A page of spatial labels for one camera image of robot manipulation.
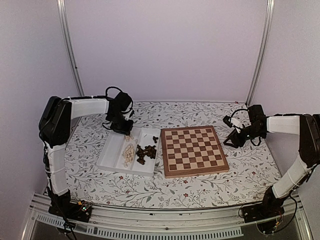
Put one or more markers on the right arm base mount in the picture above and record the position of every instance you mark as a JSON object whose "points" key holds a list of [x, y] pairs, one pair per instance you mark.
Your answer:
{"points": [[262, 212]]}

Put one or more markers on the pile of light chess pieces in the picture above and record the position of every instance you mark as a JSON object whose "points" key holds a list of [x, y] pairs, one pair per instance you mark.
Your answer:
{"points": [[129, 150]]}

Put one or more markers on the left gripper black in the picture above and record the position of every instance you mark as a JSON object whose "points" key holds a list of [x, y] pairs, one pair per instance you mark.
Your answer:
{"points": [[125, 131]]}

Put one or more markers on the white plastic compartment tray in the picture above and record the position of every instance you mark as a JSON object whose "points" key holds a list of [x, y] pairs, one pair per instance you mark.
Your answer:
{"points": [[119, 153]]}

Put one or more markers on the right aluminium frame post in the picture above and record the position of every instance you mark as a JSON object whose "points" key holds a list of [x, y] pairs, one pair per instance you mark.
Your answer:
{"points": [[270, 5]]}

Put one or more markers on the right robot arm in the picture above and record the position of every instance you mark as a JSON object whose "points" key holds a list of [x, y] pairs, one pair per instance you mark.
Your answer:
{"points": [[293, 138]]}

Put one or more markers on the front aluminium rail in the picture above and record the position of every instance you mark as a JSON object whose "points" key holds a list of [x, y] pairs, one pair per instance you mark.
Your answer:
{"points": [[126, 223]]}

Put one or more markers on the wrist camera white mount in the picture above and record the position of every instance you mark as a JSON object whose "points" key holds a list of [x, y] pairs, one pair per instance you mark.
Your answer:
{"points": [[129, 112], [232, 122]]}

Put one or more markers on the wooden chess board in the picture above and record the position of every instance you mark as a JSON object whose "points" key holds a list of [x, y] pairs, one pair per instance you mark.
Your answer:
{"points": [[192, 151]]}

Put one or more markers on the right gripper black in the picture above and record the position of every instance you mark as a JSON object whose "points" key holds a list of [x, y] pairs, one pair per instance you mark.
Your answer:
{"points": [[234, 136]]}

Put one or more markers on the aluminium frame post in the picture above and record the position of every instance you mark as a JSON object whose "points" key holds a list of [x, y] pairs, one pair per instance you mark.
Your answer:
{"points": [[270, 5], [61, 7]]}

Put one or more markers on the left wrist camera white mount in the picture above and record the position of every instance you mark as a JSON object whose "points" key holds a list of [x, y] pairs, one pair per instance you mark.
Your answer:
{"points": [[129, 112]]}

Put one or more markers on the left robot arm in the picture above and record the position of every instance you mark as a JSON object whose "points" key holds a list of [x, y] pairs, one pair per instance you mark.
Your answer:
{"points": [[55, 129]]}

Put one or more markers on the left aluminium frame post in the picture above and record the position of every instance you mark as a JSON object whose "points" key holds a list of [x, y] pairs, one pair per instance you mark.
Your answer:
{"points": [[61, 7]]}

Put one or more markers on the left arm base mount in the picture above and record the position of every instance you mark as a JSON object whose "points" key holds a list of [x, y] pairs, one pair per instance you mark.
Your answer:
{"points": [[71, 208]]}

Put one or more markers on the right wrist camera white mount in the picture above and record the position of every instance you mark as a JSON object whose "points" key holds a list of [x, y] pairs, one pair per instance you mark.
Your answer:
{"points": [[232, 122]]}

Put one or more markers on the pile of dark chess pieces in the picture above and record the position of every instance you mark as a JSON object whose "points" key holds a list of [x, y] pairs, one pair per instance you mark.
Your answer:
{"points": [[146, 148]]}

